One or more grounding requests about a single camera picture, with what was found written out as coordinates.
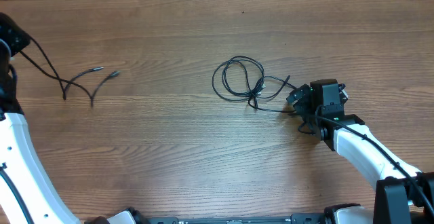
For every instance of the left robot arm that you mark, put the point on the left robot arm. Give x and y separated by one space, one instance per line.
27 194

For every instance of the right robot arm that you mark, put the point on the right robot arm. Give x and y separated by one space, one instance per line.
403 193

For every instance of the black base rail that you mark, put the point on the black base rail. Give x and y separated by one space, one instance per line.
292 219

